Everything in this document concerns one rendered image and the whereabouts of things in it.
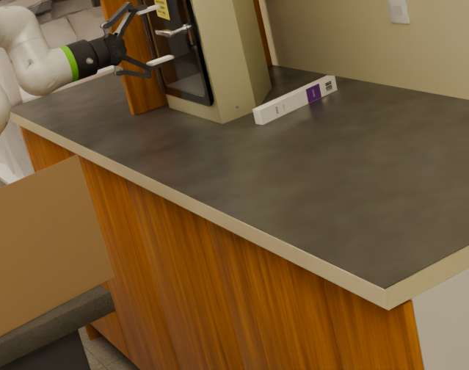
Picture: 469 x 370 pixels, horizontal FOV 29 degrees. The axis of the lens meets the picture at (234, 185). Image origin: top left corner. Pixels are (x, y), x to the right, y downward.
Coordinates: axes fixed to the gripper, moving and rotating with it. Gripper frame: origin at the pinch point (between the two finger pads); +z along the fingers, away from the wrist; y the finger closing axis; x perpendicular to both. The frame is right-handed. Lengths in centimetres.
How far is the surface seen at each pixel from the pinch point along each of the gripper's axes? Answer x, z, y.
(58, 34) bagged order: 117, 10, -11
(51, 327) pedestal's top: -75, -67, -28
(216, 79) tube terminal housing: -10.7, 7.2, -14.0
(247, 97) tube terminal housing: -10.7, 14.8, -21.5
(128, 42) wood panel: 26.2, 0.5, -4.7
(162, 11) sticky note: 5.8, 4.3, 4.2
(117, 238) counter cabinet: 20, -21, -57
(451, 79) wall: -52, 49, -23
